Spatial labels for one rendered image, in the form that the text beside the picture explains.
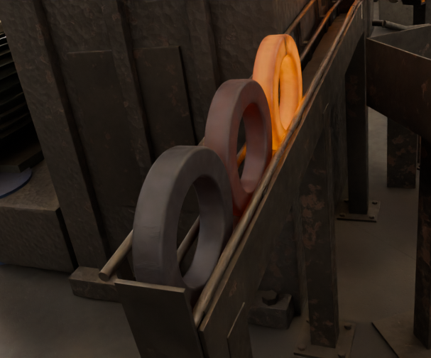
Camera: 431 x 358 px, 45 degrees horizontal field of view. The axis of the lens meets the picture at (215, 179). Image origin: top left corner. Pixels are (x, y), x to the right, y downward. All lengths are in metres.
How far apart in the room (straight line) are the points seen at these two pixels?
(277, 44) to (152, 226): 0.41
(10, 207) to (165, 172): 1.31
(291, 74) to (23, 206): 1.09
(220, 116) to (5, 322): 1.21
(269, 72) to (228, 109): 0.16
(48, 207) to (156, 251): 1.22
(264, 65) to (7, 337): 1.14
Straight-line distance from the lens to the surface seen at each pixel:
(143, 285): 0.50
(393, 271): 1.59
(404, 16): 4.32
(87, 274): 1.63
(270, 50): 0.79
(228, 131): 0.61
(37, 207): 1.71
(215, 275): 0.55
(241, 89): 0.65
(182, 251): 0.61
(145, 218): 0.48
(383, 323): 1.41
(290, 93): 0.91
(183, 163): 0.50
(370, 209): 1.85
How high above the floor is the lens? 0.97
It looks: 26 degrees down
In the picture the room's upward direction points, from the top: 9 degrees counter-clockwise
